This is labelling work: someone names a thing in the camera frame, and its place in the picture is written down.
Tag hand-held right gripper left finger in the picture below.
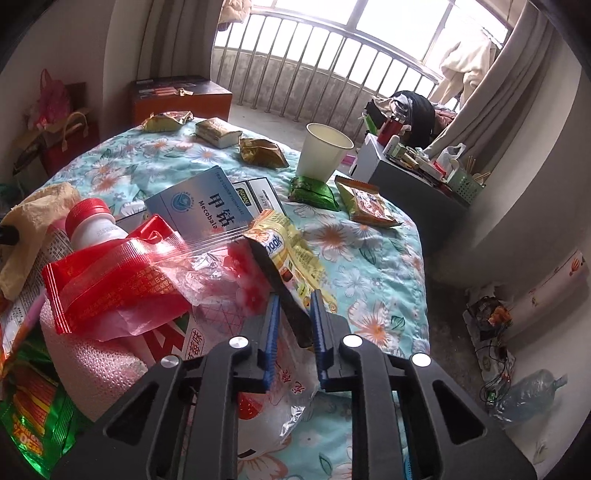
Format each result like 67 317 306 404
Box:
51 293 282 480

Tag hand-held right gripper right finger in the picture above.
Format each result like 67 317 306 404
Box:
309 290 539 480

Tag yellow snack packet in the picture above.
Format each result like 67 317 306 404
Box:
242 210 338 349

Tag black silver carton box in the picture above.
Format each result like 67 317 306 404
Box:
231 176 284 217

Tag white red-capped milk bottle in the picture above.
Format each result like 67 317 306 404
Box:
65 198 134 252

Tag clear strawberry print wrapper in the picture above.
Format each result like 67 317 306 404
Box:
185 240 319 439

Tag floral teal blanket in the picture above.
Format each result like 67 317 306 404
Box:
32 117 430 480

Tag orange snack packet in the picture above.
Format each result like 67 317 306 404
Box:
335 175 404 229

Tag green snack packet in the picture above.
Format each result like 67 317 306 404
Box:
288 176 340 212

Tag blue medicine box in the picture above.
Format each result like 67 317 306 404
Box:
144 166 259 245

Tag red plastic wrapper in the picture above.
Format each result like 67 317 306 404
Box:
41 215 195 342

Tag white bag with rubbish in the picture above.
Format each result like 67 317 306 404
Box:
464 284 513 342

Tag grey cabinet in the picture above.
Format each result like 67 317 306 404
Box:
348 134 472 241

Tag white paper cup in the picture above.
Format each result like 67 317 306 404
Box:
295 123 355 184

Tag pink foam net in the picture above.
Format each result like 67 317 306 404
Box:
39 295 148 421

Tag gold snack packet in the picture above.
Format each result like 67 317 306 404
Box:
238 137 289 169

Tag clear blue water jug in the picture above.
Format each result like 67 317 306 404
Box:
489 369 568 423

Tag green plastic basket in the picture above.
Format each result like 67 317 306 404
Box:
445 164 485 204

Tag red thermos bottle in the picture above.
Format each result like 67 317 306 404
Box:
376 113 409 146

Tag white plastic bag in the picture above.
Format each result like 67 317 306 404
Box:
436 143 467 174

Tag printed wallpaper roll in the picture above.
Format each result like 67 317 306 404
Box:
505 249 591 342

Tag white printed wrapper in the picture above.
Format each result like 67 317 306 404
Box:
0 226 75 361

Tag yellow-green snack packet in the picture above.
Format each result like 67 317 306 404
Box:
141 111 195 134

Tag green red snack bag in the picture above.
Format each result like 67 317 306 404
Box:
0 323 93 478

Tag black backpack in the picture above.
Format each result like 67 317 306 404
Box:
392 91 437 148

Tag orange wooden cabinet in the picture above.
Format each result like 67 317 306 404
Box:
128 76 233 127

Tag red gift bag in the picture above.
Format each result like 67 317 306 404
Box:
39 111 100 178

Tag metal window railing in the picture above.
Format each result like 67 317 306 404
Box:
212 9 441 134

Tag beige curtain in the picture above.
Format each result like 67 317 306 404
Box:
139 0 227 81
425 14 583 204

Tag cream hanging garment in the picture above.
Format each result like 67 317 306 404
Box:
431 39 497 112

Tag pink plastic bag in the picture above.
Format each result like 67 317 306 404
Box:
28 69 72 130

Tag black cables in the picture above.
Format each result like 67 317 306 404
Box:
478 342 515 407

